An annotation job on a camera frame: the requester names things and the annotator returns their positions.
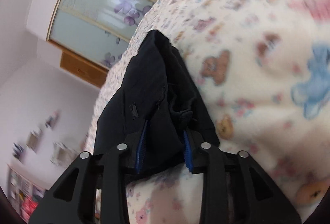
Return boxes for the black pants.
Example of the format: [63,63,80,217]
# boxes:
[94,30,219,183]

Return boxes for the brown wooden door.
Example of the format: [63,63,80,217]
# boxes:
[60,52,108,88]

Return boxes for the teddy bear print blanket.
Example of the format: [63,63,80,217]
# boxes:
[84,0,329,221]

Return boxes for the lower white wall shelf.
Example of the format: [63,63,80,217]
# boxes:
[26,128,42,152]

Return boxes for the white wall shelf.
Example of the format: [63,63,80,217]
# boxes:
[44,109,61,129]
[26,128,42,152]

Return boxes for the upper white wall shelf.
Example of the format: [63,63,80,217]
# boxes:
[44,109,61,129]

